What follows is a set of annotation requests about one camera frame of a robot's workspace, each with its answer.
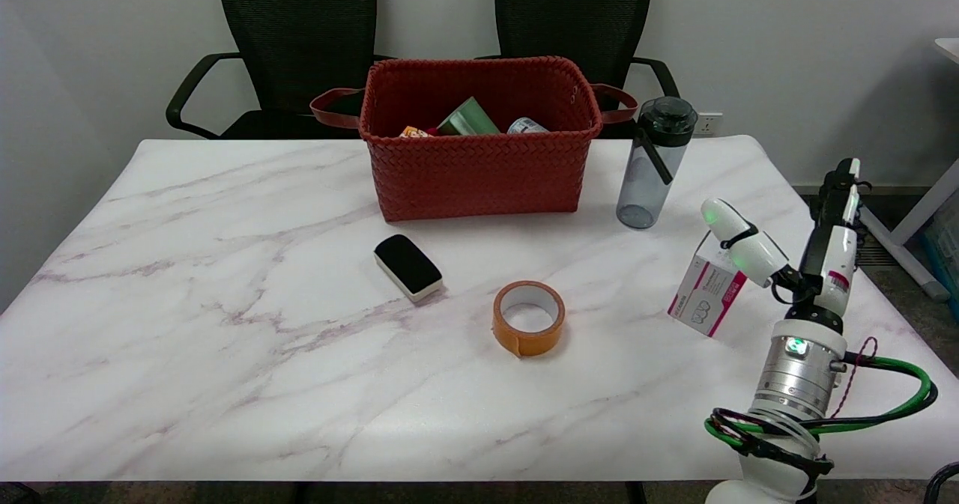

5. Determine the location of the black mesh office chair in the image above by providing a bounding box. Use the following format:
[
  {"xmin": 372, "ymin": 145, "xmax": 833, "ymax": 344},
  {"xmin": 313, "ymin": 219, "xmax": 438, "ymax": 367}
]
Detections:
[
  {"xmin": 166, "ymin": 0, "xmax": 394, "ymax": 141},
  {"xmin": 476, "ymin": 0, "xmax": 681, "ymax": 139}
]

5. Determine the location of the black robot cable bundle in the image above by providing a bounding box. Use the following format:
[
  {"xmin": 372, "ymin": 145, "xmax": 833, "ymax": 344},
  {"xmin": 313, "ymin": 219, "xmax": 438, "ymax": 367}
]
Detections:
[{"xmin": 708, "ymin": 373, "xmax": 939, "ymax": 479}]

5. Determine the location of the black whiteboard eraser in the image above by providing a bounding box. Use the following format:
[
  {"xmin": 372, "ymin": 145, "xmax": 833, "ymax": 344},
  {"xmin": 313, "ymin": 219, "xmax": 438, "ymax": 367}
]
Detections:
[{"xmin": 374, "ymin": 234, "xmax": 444, "ymax": 303}]

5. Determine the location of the white and pink paper box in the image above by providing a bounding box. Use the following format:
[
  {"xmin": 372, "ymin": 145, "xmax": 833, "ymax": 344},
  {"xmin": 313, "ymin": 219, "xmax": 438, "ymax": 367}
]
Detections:
[{"xmin": 668, "ymin": 231, "xmax": 748, "ymax": 338}]

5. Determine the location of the blue storage bin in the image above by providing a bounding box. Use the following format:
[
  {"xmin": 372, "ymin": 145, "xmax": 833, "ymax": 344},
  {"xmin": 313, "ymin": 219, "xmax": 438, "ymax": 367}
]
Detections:
[{"xmin": 922, "ymin": 212, "xmax": 959, "ymax": 318}]

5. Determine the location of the red woven basket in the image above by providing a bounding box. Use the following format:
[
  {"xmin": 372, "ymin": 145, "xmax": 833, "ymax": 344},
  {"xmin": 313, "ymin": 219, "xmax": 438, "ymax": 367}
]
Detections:
[{"xmin": 310, "ymin": 56, "xmax": 639, "ymax": 223}]

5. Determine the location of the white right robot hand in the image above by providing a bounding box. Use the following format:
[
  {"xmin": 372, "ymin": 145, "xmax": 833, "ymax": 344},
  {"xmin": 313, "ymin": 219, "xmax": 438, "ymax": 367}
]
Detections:
[{"xmin": 701, "ymin": 157, "xmax": 874, "ymax": 334}]

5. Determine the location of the thick black cable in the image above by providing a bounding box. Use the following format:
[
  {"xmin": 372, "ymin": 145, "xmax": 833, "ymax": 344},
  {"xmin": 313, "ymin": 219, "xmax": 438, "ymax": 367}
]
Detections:
[{"xmin": 923, "ymin": 461, "xmax": 959, "ymax": 504}]

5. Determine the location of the green robot cable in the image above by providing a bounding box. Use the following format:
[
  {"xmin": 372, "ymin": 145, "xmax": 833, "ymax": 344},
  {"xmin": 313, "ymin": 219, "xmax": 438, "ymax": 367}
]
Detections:
[{"xmin": 704, "ymin": 356, "xmax": 934, "ymax": 449}]

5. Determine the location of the green carton box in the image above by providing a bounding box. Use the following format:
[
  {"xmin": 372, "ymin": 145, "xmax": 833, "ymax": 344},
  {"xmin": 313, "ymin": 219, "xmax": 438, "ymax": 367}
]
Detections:
[{"xmin": 437, "ymin": 97, "xmax": 501, "ymax": 136}]

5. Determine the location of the thin red wire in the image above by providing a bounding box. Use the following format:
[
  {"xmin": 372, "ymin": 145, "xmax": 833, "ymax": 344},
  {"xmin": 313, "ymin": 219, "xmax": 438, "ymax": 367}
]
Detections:
[{"xmin": 828, "ymin": 337, "xmax": 877, "ymax": 419}]

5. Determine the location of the grey water bottle black lid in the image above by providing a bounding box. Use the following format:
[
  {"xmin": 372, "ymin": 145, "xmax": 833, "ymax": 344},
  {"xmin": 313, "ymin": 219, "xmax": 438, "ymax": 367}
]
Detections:
[{"xmin": 616, "ymin": 97, "xmax": 699, "ymax": 230}]

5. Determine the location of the white desk frame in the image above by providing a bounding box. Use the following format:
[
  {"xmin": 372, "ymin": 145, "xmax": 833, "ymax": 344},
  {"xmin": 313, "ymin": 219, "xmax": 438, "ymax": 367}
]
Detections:
[{"xmin": 847, "ymin": 38, "xmax": 959, "ymax": 301}]

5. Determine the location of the orange tape roll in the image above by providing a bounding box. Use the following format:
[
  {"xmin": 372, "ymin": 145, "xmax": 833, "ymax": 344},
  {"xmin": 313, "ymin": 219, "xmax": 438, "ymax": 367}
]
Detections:
[{"xmin": 492, "ymin": 280, "xmax": 566, "ymax": 357}]

